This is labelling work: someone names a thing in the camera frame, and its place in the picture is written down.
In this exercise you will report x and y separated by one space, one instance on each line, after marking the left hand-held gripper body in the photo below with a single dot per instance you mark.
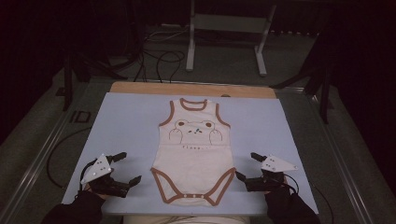
99 174

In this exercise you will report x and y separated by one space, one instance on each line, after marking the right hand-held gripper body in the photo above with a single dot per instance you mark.
267 177

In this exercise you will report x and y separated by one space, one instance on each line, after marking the white baby bodysuit brown trim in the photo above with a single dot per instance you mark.
193 168

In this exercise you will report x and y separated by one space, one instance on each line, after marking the person's right hand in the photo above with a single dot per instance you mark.
281 186

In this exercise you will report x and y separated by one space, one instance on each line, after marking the person's left hand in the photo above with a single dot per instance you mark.
99 194

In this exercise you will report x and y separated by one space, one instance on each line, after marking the light blue mat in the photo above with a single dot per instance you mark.
124 124

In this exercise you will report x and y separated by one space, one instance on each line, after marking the small round dark knob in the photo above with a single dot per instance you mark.
225 95

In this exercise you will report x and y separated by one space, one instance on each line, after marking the black tripod stand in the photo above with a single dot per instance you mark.
323 93
67 81

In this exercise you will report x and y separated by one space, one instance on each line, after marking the white metal stand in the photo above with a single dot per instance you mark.
230 23

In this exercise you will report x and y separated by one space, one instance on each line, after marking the black rectangular floor bracket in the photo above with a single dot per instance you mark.
74 116

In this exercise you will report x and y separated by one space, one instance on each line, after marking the metal floor rail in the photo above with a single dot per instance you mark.
37 161
342 165

